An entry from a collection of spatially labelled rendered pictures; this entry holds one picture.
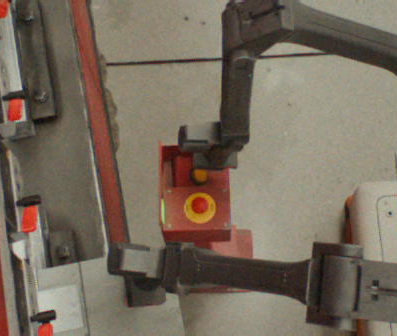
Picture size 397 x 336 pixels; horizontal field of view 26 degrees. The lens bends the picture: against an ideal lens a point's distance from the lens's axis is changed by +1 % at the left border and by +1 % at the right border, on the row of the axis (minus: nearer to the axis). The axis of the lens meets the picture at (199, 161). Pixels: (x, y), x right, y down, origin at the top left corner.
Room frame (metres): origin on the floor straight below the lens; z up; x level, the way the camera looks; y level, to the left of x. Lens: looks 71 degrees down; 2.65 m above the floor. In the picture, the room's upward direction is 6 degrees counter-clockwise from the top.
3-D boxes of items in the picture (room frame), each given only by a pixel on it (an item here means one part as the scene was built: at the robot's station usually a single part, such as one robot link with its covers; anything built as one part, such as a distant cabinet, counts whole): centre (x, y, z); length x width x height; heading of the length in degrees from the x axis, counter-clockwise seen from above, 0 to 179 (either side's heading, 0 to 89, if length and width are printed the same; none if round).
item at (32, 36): (0.90, 0.35, 0.89); 0.30 x 0.05 x 0.03; 6
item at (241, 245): (0.58, -0.01, 0.06); 0.25 x 0.20 x 0.12; 86
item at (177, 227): (0.59, 0.02, 0.75); 0.20 x 0.16 x 0.18; 176
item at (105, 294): (0.30, 0.20, 1.00); 0.26 x 0.18 x 0.01; 96
